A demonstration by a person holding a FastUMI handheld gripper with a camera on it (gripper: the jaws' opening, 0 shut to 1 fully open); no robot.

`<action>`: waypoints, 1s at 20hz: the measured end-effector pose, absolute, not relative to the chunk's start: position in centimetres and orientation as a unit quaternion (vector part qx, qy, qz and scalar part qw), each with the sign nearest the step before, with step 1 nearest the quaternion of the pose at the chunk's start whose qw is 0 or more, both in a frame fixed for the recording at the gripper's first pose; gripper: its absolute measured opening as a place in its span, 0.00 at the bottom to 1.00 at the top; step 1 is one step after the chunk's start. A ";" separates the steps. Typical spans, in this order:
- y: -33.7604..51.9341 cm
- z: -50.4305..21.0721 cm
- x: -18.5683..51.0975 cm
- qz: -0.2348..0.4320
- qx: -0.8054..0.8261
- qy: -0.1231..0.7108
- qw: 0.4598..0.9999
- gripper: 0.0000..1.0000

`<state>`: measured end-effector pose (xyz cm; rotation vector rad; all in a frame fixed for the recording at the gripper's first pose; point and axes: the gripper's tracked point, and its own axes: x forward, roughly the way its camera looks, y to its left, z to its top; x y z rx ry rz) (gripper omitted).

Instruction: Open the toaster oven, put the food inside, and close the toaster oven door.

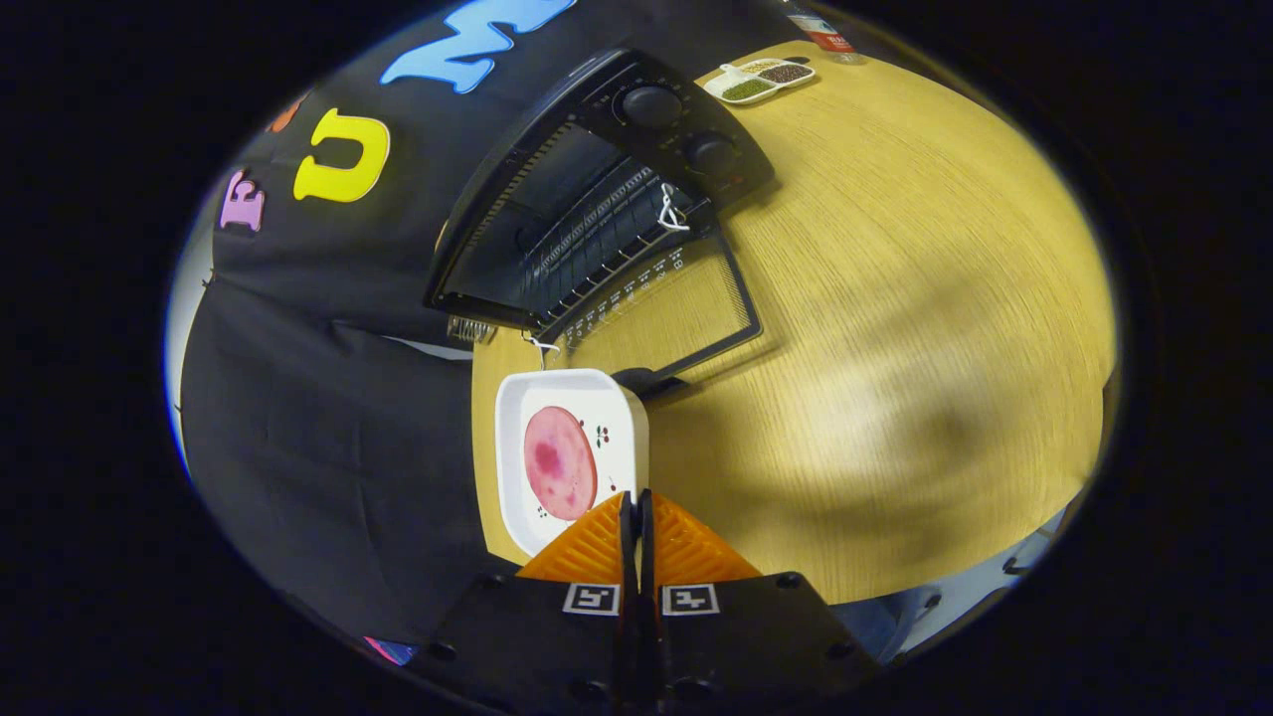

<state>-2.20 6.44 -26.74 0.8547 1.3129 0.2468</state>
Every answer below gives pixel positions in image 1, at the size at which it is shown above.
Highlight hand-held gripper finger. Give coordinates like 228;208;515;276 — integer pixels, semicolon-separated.
408;489;642;715
638;487;883;713

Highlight pink ham slice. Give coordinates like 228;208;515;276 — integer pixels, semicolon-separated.
523;406;600;522

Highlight white square dish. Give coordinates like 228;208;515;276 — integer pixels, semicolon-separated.
494;368;650;558

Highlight black toaster oven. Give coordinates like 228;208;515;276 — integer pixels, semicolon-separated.
423;45;777;399

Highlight white divided bean dish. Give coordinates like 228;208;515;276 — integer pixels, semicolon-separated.
702;58;817;104

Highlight red label plastic water bottle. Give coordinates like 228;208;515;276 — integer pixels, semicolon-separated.
786;5;864;63

